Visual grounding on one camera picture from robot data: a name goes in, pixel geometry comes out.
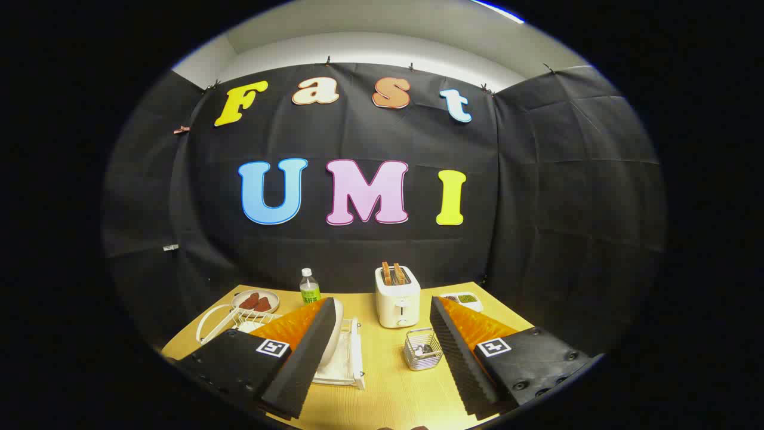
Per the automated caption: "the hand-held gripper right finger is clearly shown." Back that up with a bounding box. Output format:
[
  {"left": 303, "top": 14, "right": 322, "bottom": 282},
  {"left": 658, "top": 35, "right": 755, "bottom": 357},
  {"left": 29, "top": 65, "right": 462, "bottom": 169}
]
[{"left": 430, "top": 296, "right": 603, "bottom": 420}]

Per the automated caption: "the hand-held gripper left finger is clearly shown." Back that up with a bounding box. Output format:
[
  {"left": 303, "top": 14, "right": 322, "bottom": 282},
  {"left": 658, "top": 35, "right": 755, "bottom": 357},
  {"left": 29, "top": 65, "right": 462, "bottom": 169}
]
[{"left": 173, "top": 297, "right": 338, "bottom": 420}]

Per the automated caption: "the metal wire basket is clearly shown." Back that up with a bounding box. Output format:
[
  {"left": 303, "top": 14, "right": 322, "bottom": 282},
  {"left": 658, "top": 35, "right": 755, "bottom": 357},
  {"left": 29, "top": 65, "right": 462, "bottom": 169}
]
[{"left": 403, "top": 327, "right": 443, "bottom": 371}]

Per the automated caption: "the white wire dish rack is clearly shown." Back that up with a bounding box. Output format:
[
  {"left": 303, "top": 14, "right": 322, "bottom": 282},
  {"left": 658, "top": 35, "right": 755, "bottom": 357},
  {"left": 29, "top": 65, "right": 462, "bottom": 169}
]
[{"left": 196, "top": 303, "right": 366, "bottom": 390}]

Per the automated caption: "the white plate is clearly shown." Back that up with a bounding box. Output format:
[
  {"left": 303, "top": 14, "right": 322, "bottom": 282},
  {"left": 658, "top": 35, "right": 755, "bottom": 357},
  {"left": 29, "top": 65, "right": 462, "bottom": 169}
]
[{"left": 321, "top": 297, "right": 345, "bottom": 369}]

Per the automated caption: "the white divided bean dish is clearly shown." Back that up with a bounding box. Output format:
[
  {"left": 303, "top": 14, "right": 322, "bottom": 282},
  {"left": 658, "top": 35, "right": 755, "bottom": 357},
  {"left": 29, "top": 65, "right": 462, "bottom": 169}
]
[{"left": 440, "top": 291, "right": 484, "bottom": 312}]

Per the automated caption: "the small grey plate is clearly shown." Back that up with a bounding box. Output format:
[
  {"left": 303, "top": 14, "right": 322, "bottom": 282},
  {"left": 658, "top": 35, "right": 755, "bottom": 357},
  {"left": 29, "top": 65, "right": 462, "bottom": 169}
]
[{"left": 232, "top": 290, "right": 280, "bottom": 315}]

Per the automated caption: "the green label drink bottle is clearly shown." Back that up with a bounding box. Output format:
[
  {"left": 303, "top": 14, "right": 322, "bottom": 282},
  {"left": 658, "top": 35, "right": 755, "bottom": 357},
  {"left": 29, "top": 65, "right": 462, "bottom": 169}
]
[{"left": 300, "top": 268, "right": 321, "bottom": 305}]

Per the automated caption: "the white toaster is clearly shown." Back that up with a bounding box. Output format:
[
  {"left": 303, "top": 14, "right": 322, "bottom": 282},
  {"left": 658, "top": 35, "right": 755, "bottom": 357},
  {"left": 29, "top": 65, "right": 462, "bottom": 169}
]
[{"left": 375, "top": 266, "right": 421, "bottom": 328}]

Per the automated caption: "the black backdrop cloth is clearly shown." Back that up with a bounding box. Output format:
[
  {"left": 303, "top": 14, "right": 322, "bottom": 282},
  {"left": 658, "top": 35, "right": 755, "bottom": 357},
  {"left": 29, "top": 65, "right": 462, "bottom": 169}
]
[{"left": 101, "top": 63, "right": 666, "bottom": 359}]

